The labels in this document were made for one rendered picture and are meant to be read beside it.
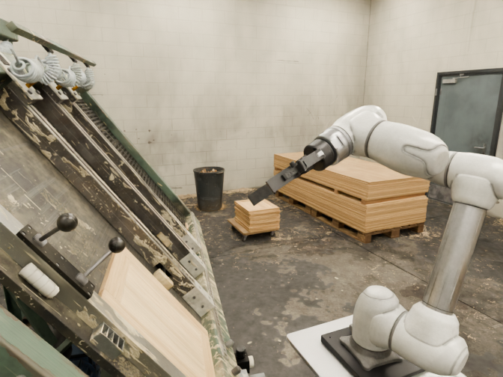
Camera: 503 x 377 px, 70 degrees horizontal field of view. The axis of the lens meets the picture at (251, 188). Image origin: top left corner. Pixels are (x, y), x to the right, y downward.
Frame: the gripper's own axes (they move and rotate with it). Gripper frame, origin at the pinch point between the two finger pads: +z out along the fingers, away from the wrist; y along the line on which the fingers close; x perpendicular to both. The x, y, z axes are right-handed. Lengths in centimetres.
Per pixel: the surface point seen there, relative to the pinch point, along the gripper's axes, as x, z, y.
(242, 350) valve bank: 46, 14, -71
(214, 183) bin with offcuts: -62, -140, -454
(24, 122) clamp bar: -62, 35, -47
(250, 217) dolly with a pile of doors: 11, -118, -341
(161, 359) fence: 19.9, 38.2, -21.2
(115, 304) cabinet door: 2.6, 40.3, -24.6
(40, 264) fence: -13.1, 46.9, -7.6
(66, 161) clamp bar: -47, 31, -52
